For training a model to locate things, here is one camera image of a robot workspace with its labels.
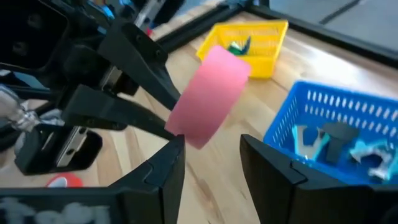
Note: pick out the black table frame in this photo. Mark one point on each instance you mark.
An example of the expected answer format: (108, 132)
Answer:
(192, 31)

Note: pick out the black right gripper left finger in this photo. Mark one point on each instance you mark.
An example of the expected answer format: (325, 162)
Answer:
(168, 186)

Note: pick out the red tape roll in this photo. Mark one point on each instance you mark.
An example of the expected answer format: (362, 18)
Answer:
(73, 180)

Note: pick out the blue plastic basket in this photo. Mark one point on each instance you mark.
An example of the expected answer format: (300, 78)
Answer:
(286, 124)

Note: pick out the pink tape roll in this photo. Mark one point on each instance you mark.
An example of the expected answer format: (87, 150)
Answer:
(208, 96)

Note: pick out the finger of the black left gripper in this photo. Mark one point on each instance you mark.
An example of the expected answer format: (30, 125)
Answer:
(102, 109)
(136, 53)

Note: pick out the black staple remover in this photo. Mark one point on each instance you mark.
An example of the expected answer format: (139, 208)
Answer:
(339, 133)

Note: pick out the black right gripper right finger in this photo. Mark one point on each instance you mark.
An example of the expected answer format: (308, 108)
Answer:
(273, 193)

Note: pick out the blue stapler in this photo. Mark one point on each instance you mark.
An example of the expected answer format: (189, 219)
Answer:
(247, 45)

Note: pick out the yellow plastic basket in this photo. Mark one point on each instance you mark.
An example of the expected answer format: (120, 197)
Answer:
(264, 67)

